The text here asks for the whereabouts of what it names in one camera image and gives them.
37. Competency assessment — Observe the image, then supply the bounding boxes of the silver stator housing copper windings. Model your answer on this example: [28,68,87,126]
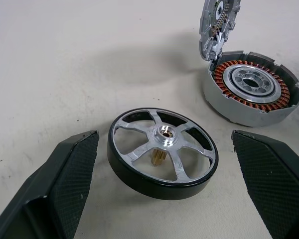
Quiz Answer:
[202,50,299,128]

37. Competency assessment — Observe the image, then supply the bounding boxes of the black rimmed silver spoked rotor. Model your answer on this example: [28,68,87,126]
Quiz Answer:
[106,107,219,201]

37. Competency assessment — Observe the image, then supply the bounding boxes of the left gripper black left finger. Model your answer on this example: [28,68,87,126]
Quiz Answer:
[0,130,100,239]

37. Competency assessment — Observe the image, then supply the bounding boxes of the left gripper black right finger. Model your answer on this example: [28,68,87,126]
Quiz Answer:
[231,129,299,239]

